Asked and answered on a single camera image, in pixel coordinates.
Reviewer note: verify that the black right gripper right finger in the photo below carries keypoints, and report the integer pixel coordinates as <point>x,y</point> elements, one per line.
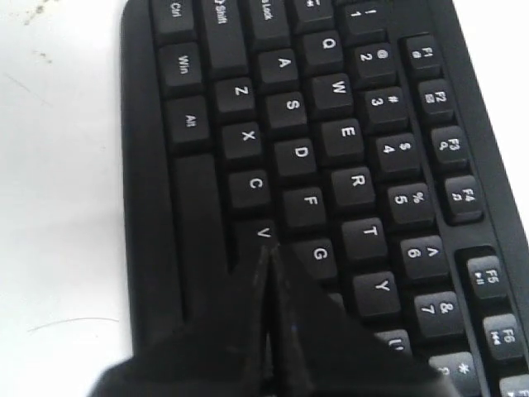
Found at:
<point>319,350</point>

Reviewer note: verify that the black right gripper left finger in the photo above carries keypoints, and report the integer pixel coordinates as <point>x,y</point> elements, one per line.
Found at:
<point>220,353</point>

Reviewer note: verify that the black acer keyboard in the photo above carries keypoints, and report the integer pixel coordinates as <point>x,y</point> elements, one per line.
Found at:
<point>353,132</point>

